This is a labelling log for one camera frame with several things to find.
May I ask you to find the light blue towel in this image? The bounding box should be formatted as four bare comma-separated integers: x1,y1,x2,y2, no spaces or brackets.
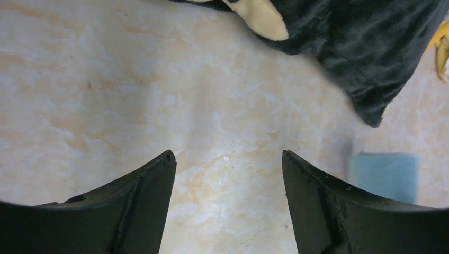
348,153,418,204

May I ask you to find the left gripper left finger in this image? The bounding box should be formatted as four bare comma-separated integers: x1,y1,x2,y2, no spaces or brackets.
1,150,177,253

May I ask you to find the yellow grey towel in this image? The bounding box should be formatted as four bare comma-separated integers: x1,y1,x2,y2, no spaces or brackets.
426,19,448,84

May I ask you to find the black pillow with tan flowers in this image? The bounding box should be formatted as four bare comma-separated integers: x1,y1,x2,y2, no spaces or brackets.
168,0,449,128

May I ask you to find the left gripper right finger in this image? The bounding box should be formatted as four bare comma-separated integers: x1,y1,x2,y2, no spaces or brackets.
282,150,448,253

